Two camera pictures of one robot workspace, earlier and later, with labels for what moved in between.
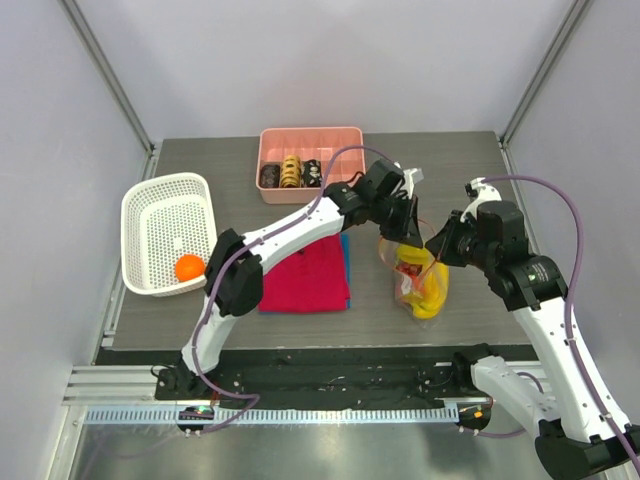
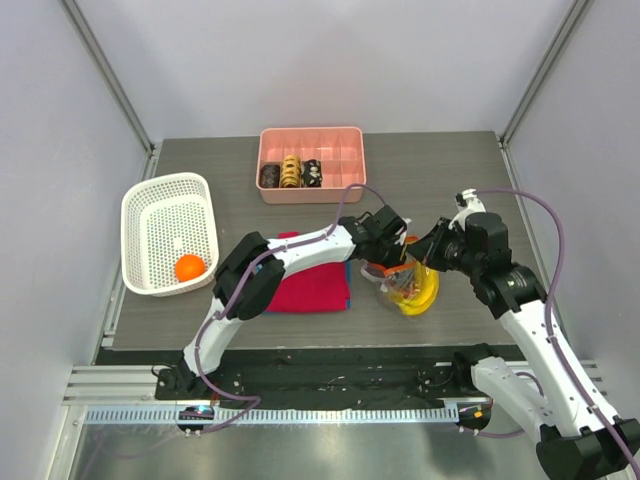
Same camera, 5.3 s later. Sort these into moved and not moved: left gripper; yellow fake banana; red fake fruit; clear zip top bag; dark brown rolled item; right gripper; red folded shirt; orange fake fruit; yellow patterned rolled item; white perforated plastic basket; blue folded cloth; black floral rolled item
Moved: red fake fruit; clear zip top bag; yellow fake banana; left gripper
Not moved: blue folded cloth; dark brown rolled item; red folded shirt; black floral rolled item; right gripper; white perforated plastic basket; yellow patterned rolled item; orange fake fruit
